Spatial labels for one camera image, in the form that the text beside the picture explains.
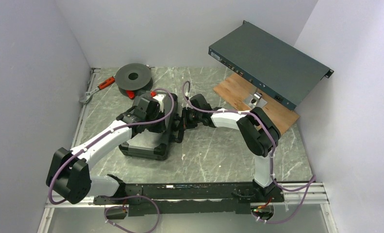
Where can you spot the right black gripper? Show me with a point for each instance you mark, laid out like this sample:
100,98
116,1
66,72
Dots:
186,124

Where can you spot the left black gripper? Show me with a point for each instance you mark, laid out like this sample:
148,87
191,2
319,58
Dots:
160,128

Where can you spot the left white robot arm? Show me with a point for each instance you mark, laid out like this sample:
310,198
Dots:
69,172

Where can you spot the wooden board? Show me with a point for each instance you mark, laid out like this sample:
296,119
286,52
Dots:
238,92

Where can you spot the black poker set case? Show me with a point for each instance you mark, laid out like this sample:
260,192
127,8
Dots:
151,145

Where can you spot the red handled tool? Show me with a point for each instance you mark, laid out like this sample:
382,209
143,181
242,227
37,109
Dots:
89,95

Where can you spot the metal bracket stand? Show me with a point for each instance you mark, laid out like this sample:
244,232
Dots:
255,100

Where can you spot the black filament spool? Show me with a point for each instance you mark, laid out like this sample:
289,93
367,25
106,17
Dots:
133,77

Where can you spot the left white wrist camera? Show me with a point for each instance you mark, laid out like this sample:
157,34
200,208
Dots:
164,101

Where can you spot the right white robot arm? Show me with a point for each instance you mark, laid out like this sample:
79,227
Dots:
260,134

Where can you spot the red clamp under spool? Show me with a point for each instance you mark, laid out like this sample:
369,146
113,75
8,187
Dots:
130,94

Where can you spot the dark teal network switch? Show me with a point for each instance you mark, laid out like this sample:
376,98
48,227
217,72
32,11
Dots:
273,66

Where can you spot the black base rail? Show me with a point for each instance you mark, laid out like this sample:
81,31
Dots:
189,198

